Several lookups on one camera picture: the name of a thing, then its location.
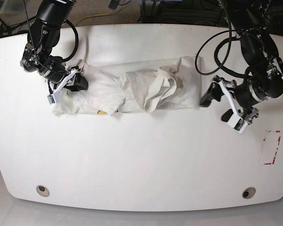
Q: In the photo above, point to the right table grommet hole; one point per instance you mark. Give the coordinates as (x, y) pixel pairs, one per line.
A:
(248, 193)

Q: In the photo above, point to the left table grommet hole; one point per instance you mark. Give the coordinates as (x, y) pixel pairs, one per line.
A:
(42, 191)

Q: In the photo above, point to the red tape rectangle marking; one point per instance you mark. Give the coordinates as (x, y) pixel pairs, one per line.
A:
(270, 147)

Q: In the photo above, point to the black white gripper body image left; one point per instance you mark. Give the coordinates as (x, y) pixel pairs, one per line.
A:
(55, 72)

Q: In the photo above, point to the wrist camera module image left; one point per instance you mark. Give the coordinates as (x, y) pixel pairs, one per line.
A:
(54, 98)

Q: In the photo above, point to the black tripod stand legs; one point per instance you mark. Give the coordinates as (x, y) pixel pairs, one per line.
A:
(7, 30)

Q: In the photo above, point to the wrist camera module image right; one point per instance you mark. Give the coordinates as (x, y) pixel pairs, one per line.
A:
(237, 123)

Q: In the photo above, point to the white T-shirt with yellow print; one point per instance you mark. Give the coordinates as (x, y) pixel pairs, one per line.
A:
(145, 86)

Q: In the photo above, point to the table grommet hole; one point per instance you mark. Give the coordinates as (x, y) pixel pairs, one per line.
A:
(42, 191)
(248, 193)

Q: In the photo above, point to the wrist camera module image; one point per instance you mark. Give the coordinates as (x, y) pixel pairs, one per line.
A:
(237, 123)
(54, 98)

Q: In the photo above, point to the black white gripper body image right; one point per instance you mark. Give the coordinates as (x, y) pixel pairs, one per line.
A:
(253, 90)

